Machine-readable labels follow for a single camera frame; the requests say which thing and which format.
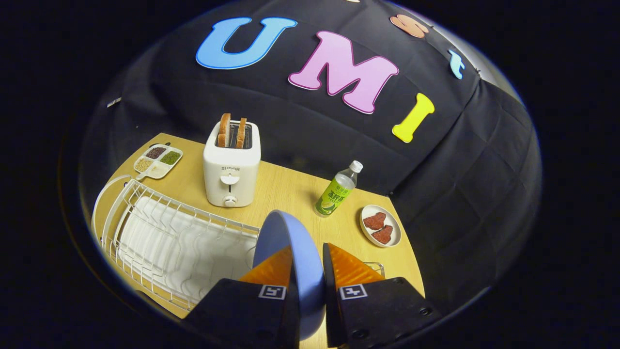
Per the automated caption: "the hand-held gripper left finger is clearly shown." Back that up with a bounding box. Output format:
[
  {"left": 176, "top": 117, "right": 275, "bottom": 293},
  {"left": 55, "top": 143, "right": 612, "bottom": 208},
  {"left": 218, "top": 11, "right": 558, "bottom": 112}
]
[{"left": 182, "top": 245, "right": 301, "bottom": 349}]

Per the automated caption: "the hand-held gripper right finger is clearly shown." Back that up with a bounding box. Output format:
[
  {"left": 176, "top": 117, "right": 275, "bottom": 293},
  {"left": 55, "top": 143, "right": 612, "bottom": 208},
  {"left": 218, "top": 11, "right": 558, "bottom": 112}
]
[{"left": 322, "top": 242, "right": 442, "bottom": 349}]

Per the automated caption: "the blue plate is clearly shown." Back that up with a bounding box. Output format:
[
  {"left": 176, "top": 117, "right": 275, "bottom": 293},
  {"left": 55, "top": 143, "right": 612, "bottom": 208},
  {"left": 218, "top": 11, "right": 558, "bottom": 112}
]
[{"left": 253, "top": 209, "right": 326, "bottom": 341}]

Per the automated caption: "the white wire dish rack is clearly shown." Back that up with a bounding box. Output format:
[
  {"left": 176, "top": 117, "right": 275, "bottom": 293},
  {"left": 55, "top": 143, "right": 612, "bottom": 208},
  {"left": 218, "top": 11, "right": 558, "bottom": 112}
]
[{"left": 91, "top": 174, "right": 262, "bottom": 312}]

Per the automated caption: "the small white plate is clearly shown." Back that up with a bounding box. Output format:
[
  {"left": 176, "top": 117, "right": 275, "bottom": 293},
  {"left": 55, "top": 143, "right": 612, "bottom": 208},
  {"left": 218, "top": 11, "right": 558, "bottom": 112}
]
[{"left": 359, "top": 204, "right": 402, "bottom": 248}]

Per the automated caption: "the brown meat piece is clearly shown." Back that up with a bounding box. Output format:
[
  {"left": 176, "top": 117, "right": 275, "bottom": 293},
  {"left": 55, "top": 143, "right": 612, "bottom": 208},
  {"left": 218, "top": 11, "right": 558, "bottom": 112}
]
[
  {"left": 363, "top": 212, "right": 387, "bottom": 231},
  {"left": 371, "top": 225, "right": 393, "bottom": 245}
]

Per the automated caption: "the green label drink bottle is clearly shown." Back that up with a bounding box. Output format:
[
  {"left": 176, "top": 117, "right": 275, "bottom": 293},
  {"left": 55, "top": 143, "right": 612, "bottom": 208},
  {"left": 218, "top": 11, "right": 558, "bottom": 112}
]
[{"left": 314, "top": 160, "right": 364, "bottom": 218}]

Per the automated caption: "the white toaster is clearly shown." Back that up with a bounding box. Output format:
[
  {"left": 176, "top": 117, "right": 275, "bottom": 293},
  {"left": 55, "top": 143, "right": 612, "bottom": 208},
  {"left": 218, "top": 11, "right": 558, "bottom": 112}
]
[{"left": 202, "top": 120, "right": 262, "bottom": 208}]

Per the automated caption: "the white divided condiment tray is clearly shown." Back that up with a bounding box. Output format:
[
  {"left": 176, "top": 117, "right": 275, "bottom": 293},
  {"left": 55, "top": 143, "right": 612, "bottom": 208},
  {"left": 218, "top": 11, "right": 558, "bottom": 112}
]
[{"left": 133, "top": 143, "right": 184, "bottom": 181}]

